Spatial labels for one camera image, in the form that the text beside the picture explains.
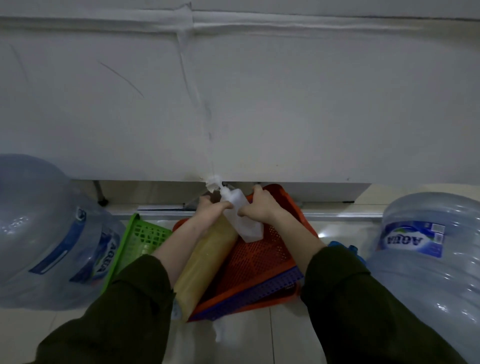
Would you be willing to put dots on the person's left hand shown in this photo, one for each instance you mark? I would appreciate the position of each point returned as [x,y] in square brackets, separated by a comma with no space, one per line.
[205,212]

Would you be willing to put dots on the person's right hand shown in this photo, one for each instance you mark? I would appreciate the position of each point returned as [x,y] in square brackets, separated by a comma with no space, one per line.
[264,208]

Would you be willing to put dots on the person's right thumb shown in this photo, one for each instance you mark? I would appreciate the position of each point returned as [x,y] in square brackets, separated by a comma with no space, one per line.
[245,212]

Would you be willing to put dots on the person's left thumb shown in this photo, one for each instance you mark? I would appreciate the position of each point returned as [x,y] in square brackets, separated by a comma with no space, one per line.
[224,206]

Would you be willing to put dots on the white pump bottle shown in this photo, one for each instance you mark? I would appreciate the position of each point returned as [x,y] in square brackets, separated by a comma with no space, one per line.
[247,228]

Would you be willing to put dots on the large yellow liquid bottle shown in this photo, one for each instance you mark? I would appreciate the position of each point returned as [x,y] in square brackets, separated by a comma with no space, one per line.
[204,262]

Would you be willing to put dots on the person's right forearm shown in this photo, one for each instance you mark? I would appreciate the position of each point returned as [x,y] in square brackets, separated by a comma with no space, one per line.
[352,300]

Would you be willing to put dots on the person's left forearm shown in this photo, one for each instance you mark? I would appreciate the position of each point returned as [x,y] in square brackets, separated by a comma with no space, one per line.
[142,296]

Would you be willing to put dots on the orange plastic basket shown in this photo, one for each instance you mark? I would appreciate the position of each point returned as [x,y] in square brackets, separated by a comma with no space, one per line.
[262,258]

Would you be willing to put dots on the blue plastic basket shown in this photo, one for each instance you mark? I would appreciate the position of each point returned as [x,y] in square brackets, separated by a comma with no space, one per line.
[262,288]

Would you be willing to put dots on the green plastic basket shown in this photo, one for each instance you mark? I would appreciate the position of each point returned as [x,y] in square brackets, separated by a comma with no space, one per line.
[144,234]

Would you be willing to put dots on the white table cover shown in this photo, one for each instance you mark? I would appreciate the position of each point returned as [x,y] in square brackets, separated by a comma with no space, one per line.
[262,105]

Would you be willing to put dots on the blue plastic cap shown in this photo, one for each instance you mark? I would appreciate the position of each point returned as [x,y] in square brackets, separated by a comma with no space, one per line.
[347,250]

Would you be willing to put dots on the metal table leg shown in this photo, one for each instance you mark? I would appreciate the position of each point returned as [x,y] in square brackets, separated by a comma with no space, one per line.
[100,195]

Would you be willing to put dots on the large blue water jug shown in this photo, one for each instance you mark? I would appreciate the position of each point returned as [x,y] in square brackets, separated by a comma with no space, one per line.
[45,232]
[431,270]

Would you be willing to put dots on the metal floor rail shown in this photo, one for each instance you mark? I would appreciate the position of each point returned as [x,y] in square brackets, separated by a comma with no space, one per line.
[337,214]

